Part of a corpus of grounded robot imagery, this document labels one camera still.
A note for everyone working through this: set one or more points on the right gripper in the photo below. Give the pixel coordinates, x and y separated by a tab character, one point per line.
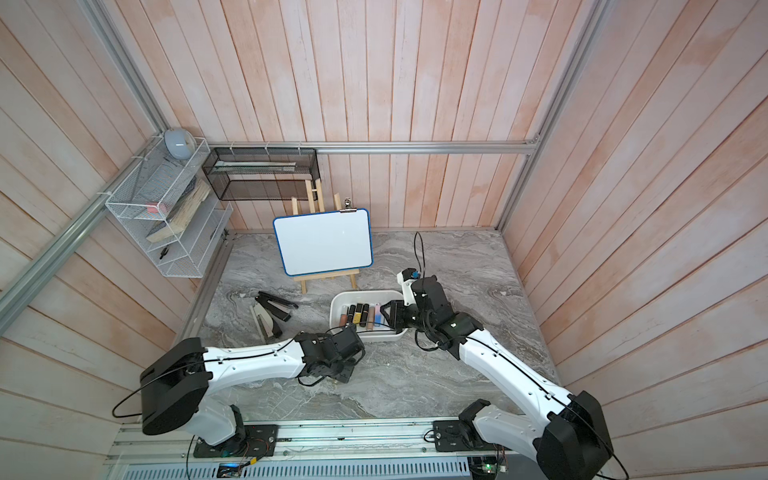
397	320

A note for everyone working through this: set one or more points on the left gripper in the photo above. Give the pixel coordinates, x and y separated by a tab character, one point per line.
345	376

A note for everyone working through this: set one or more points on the pink blue lipstick tube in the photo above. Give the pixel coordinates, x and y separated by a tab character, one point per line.
378	318

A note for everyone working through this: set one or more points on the beige lipstick tube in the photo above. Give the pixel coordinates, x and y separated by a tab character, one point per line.
371	318

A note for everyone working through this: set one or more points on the black lipstick gold band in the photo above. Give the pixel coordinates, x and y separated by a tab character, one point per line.
364	315

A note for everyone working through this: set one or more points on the gold black square lipstick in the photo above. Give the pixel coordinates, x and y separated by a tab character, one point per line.
359	307

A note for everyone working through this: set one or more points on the red lip gloss tube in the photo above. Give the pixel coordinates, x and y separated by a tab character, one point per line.
345	317

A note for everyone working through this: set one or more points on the white storage box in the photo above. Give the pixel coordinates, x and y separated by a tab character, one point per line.
380	333

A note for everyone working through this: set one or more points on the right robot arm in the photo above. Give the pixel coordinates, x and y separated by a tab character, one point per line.
565	434

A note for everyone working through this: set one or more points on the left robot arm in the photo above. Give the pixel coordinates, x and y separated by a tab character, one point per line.
178	390

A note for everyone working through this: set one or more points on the blue framed whiteboard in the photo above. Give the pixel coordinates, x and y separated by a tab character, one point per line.
357	225

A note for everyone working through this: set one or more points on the metal binder clip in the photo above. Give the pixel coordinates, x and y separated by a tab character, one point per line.
347	206

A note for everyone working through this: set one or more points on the black mesh basket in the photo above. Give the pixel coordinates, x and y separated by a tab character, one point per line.
260	173

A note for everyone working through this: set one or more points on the grey round speaker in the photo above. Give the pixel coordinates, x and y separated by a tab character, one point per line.
180	143

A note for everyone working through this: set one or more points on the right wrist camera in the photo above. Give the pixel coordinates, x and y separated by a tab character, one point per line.
405	279

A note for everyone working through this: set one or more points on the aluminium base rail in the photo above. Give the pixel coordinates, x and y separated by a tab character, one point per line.
314	449

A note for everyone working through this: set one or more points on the white wire shelf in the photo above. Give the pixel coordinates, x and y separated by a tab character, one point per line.
170	210

